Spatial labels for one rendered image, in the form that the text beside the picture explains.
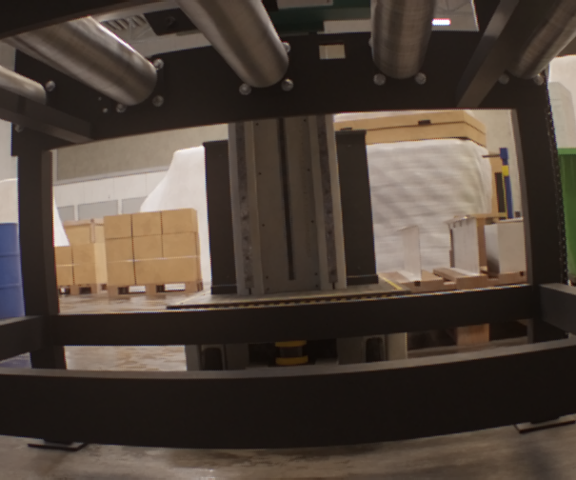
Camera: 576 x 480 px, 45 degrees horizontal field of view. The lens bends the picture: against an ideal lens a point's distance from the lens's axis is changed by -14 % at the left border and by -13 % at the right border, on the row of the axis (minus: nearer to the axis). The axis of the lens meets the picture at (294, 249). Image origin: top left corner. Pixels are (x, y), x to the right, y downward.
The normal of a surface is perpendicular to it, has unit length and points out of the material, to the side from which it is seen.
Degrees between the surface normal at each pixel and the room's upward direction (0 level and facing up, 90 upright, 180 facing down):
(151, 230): 90
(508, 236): 90
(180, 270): 90
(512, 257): 90
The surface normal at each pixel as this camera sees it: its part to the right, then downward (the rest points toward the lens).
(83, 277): -0.07, 0.00
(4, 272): 0.65, -0.04
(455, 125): -0.44, 0.04
